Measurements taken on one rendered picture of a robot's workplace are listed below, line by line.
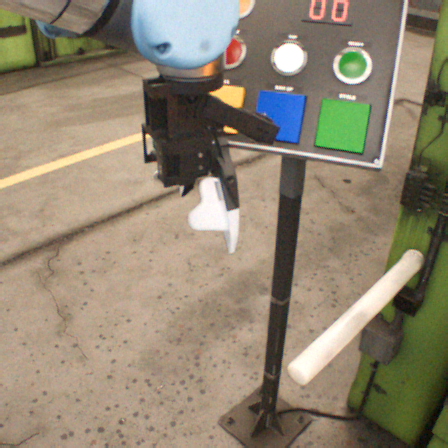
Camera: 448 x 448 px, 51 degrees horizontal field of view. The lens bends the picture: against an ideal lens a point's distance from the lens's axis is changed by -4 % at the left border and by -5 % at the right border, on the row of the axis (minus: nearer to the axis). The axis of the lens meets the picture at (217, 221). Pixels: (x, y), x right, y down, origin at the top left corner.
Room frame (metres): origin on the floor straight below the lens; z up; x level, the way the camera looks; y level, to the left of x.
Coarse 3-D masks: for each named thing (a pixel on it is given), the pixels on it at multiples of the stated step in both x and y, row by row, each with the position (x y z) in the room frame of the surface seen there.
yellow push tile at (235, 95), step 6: (216, 90) 0.76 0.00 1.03; (222, 90) 0.76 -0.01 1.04; (228, 90) 0.76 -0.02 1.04; (234, 90) 0.75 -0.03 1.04; (240, 90) 0.75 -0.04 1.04; (222, 96) 0.75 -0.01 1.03; (228, 96) 0.75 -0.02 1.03; (234, 96) 0.75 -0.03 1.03; (240, 96) 0.75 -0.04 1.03; (234, 102) 0.74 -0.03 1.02; (240, 102) 0.74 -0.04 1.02; (228, 132) 0.72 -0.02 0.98; (234, 132) 0.72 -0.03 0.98
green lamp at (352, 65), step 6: (348, 54) 0.74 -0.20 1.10; (354, 54) 0.73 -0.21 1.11; (360, 54) 0.73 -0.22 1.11; (342, 60) 0.73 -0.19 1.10; (348, 60) 0.73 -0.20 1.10; (354, 60) 0.73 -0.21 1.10; (360, 60) 0.73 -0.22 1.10; (366, 60) 0.73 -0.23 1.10; (342, 66) 0.73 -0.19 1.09; (348, 66) 0.73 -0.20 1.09; (354, 66) 0.72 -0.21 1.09; (360, 66) 0.72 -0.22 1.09; (366, 66) 0.72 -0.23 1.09; (342, 72) 0.73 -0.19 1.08; (348, 72) 0.72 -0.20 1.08; (354, 72) 0.72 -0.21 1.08; (360, 72) 0.72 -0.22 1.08; (348, 78) 0.72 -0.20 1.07; (354, 78) 0.72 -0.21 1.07
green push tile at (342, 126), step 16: (320, 112) 0.70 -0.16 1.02; (336, 112) 0.69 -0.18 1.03; (352, 112) 0.68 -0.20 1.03; (368, 112) 0.68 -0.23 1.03; (320, 128) 0.69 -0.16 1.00; (336, 128) 0.68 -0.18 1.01; (352, 128) 0.67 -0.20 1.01; (320, 144) 0.67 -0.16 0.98; (336, 144) 0.67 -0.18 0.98; (352, 144) 0.66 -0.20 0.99
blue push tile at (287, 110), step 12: (264, 96) 0.74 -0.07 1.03; (276, 96) 0.73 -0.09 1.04; (288, 96) 0.72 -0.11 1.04; (300, 96) 0.72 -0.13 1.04; (264, 108) 0.73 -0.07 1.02; (276, 108) 0.72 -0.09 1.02; (288, 108) 0.71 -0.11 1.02; (300, 108) 0.71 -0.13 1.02; (276, 120) 0.71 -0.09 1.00; (288, 120) 0.70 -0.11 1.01; (300, 120) 0.70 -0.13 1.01; (288, 132) 0.70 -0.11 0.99; (300, 132) 0.70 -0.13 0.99
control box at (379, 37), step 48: (288, 0) 0.81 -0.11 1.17; (336, 0) 0.79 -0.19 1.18; (384, 0) 0.77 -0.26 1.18; (336, 48) 0.75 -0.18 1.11; (384, 48) 0.73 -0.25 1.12; (336, 96) 0.71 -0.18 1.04; (384, 96) 0.69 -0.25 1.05; (240, 144) 0.71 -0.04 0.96; (288, 144) 0.69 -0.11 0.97; (384, 144) 0.65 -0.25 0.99
